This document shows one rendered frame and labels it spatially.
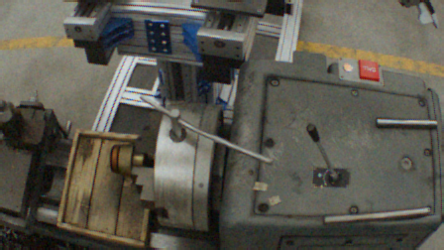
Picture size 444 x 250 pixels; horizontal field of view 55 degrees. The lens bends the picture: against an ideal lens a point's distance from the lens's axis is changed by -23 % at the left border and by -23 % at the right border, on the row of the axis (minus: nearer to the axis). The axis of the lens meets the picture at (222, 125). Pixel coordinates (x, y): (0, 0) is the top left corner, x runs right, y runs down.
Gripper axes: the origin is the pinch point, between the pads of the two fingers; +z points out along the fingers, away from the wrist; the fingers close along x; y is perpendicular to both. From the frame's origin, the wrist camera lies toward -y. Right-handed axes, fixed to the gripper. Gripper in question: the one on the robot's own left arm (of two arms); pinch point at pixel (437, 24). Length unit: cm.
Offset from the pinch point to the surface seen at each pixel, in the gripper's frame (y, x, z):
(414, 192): 31.4, 19.1, 27.5
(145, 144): 84, 2, -16
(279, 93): 50, 2, -8
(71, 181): 120, -11, -19
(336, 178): 47, 18, 11
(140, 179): 88, 8, -10
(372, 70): 26.4, -5.5, 1.4
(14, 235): 174, -20, -15
